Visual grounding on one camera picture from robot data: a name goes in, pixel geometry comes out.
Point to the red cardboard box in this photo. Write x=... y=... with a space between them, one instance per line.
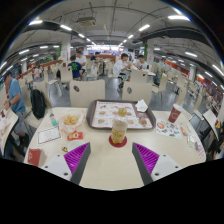
x=35 y=156

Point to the flat round red coaster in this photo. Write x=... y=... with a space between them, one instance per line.
x=118 y=145

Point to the clear tea bottle tan cap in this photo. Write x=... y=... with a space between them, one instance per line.
x=119 y=128

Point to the red sauce packet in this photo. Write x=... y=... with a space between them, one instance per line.
x=75 y=135

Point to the small teal bottle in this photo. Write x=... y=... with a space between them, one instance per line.
x=53 y=119

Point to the printed paper tray liner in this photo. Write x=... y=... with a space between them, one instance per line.
x=103 y=115

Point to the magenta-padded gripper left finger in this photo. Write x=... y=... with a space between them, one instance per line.
x=75 y=158

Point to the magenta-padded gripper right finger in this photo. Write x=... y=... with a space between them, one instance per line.
x=148 y=158

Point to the white framed card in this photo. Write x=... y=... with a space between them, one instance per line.
x=48 y=135

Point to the clear plastic packet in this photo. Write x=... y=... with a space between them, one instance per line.
x=191 y=140

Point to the red paper cup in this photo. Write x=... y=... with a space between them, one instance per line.
x=174 y=113

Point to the fried food paper bag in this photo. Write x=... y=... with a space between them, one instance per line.
x=70 y=120

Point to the white red-lettered sign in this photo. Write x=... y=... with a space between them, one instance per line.
x=201 y=153

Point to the ceiling air conditioner unit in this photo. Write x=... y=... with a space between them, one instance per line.
x=86 y=21

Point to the colourful printed leaflet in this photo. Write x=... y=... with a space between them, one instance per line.
x=168 y=128

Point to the beige side table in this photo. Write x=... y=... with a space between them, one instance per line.
x=211 y=121
x=8 y=126

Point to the beige chairs group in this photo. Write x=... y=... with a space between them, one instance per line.
x=65 y=74

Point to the ceiling lights group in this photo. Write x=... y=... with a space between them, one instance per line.
x=178 y=17

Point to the beige wooden chair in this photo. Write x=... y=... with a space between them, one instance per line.
x=30 y=119
x=90 y=92
x=140 y=91

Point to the dark brown food tray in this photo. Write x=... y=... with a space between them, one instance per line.
x=88 y=116

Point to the white crumpled napkin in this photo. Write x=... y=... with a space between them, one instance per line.
x=141 y=105

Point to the black backpack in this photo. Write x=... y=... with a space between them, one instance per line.
x=37 y=103

